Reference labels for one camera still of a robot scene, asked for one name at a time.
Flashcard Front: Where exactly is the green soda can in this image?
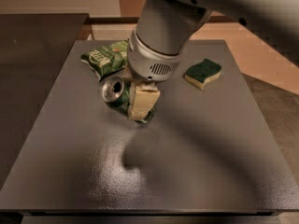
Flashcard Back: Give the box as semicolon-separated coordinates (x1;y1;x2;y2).
102;77;155;124

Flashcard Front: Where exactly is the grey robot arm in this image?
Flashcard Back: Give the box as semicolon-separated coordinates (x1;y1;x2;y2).
128;0;299;120

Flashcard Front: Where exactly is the green chip bag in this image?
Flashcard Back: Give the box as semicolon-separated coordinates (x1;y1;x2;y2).
80;40;128;80

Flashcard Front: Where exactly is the green and yellow sponge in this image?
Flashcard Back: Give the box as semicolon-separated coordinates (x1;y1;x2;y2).
184;59;222;90

